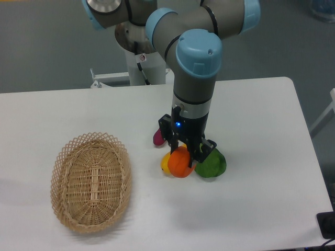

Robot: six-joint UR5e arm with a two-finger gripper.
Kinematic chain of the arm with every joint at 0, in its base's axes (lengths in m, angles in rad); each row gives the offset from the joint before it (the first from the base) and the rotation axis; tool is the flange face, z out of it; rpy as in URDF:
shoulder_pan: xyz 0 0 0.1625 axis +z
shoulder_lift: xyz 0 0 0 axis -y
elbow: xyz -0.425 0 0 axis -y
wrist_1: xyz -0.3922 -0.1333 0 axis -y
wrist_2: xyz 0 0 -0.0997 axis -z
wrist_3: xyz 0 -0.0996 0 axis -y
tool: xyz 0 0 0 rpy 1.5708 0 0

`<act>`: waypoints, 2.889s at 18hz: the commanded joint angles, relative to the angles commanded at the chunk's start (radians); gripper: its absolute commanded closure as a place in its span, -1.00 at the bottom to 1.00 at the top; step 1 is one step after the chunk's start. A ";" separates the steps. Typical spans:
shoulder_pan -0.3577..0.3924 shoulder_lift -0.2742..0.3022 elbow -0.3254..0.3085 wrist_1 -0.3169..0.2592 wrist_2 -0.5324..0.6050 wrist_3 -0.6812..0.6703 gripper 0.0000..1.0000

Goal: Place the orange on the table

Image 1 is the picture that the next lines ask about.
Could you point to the oval wicker basket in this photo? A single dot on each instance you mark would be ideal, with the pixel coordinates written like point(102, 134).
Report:
point(91, 182)

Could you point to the orange fruit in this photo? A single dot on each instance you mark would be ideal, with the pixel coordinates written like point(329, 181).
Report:
point(178, 163)

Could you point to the blue object top right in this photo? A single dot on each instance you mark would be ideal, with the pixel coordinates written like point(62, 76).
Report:
point(322, 10)

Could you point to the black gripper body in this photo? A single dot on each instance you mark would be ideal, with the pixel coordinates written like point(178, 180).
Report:
point(191, 129)

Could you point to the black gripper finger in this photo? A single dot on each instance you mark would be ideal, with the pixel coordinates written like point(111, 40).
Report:
point(167, 124)
point(199, 149)

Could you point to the magenta eggplant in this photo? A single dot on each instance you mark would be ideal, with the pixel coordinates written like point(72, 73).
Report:
point(158, 139)

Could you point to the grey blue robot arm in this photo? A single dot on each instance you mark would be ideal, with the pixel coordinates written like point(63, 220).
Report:
point(191, 45)

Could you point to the yellow lemon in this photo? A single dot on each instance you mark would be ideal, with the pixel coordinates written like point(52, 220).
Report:
point(164, 163)

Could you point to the black device at table edge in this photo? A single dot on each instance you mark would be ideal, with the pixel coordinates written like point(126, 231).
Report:
point(326, 224)

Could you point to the white frame at right edge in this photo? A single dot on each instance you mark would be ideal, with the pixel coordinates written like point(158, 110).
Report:
point(324, 118)

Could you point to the green leafy vegetable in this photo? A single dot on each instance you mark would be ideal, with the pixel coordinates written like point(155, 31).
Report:
point(213, 166)

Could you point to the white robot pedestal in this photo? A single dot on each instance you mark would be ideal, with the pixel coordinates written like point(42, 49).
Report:
point(145, 66)

